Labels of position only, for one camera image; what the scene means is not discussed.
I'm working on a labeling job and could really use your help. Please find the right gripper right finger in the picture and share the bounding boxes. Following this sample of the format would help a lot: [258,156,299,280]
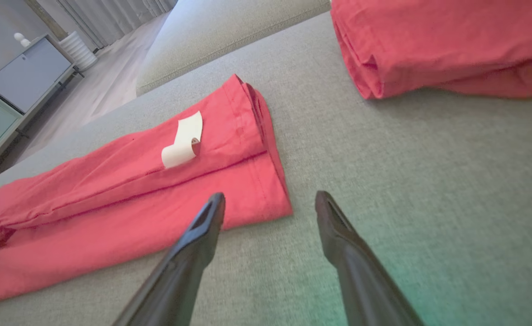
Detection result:
[315,190,425,326]

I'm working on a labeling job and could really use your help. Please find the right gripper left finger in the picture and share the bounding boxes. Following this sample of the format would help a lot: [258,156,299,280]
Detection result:
[112,192,227,326]

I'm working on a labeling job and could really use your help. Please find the white garment label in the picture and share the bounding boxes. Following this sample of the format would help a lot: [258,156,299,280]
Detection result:
[161,111,203,169]

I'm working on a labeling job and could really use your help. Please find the red long trousers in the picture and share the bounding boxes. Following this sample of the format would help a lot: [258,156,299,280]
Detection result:
[0,74,294,308]

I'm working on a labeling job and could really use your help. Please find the grey fabric sofa seat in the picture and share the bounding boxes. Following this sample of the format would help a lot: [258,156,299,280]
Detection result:
[0,11,532,326]

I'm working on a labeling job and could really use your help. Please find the light grey sofa section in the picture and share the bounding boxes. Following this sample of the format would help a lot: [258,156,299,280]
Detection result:
[135,0,331,96]

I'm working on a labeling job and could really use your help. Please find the white ribbed vase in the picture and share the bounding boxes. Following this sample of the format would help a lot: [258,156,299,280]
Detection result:
[58,31,99,72]

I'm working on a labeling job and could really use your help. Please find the folded red fabric stack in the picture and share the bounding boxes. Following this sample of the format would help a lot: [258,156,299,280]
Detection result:
[330,0,532,100]

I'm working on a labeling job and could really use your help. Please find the grey blue sideboard cabinet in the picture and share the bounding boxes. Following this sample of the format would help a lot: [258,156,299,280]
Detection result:
[0,34,86,182]

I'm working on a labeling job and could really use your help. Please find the grey curtain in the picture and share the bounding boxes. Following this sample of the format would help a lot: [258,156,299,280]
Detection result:
[35,0,178,49]

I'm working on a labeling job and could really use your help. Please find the brown wooden post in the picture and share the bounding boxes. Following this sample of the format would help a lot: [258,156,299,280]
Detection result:
[24,0,67,41]

